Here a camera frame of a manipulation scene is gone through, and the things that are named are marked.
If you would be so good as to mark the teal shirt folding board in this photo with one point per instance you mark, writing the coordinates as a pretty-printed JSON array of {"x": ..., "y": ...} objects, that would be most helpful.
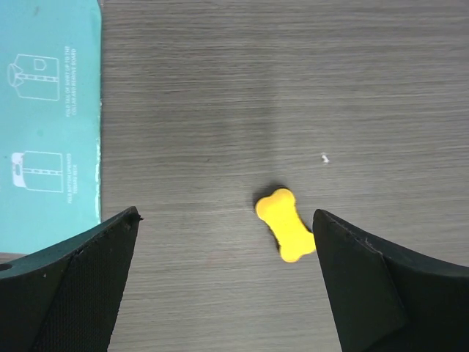
[{"x": 50, "y": 122}]

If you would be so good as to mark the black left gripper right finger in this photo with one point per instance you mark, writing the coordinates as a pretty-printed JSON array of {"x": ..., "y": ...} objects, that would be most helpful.
[{"x": 386, "y": 297}]

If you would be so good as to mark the yellow bone-shaped eraser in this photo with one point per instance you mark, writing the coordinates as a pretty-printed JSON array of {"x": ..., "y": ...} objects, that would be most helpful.
[{"x": 280, "y": 214}]

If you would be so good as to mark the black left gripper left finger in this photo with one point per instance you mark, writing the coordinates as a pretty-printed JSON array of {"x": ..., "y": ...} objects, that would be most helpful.
[{"x": 66, "y": 297}]

